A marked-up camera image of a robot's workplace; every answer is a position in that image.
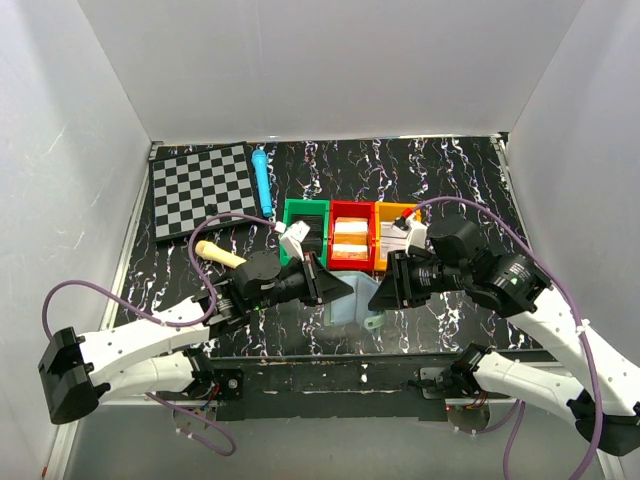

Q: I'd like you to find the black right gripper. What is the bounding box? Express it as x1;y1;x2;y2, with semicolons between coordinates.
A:
366;249;469;311

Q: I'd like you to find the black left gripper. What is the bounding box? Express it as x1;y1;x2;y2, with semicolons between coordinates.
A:
249;251;354;313

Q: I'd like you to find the green card holder wallet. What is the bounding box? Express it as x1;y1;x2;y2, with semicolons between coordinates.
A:
322;269;387;332

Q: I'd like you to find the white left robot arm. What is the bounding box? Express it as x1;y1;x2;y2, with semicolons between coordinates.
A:
38;251;354;425

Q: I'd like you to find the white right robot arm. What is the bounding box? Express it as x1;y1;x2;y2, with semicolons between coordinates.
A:
369;217;639;456

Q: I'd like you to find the orange white card stack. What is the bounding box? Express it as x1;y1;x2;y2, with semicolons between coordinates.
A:
331;243;370;261
333;217;369;237

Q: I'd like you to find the black cards stack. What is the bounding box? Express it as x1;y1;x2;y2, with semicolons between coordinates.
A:
299;215;324;256

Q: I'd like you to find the grey printed card stack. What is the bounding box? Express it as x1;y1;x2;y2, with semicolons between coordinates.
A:
379;221;408;260

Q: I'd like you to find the red plastic bin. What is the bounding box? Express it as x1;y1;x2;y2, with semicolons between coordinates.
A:
328;200;376;272

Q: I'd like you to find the orange plastic bin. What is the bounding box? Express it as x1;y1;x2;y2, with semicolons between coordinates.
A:
374;202;414;272

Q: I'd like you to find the green plastic bin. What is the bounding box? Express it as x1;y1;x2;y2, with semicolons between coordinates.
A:
283;198;330;267

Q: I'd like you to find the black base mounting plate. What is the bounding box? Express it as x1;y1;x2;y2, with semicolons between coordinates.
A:
211;353;470;422

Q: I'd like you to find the wooden stick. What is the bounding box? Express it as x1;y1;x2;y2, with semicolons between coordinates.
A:
195;240;246;269

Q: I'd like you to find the blue toy microphone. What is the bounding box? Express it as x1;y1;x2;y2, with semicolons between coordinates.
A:
251;148;273;218

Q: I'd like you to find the grey black chessboard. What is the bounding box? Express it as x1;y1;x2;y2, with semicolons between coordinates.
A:
149;143;262;242

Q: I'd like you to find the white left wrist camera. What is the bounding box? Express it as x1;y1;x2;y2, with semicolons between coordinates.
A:
275;220;310;260

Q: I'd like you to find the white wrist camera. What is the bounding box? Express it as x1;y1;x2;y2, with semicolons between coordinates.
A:
392;208;427;255
275;220;310;260

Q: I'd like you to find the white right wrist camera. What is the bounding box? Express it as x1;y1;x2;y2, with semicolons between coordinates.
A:
392;208;427;255

